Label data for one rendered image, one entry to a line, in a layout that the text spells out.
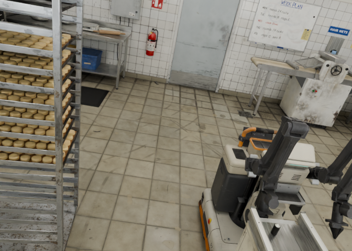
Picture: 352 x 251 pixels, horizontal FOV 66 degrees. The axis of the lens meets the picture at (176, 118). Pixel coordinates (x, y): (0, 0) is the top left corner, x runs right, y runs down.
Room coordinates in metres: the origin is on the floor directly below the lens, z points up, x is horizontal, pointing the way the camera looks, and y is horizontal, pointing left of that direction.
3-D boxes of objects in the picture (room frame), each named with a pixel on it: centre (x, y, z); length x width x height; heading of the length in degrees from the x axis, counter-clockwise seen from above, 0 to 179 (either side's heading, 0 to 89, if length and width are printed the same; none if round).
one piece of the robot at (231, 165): (1.79, -0.72, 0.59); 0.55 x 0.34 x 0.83; 98
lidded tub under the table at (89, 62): (4.70, 1.77, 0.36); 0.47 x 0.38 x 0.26; 6
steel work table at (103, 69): (4.68, 2.07, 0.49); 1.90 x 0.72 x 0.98; 95
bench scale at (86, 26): (4.67, 1.79, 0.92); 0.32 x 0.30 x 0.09; 11
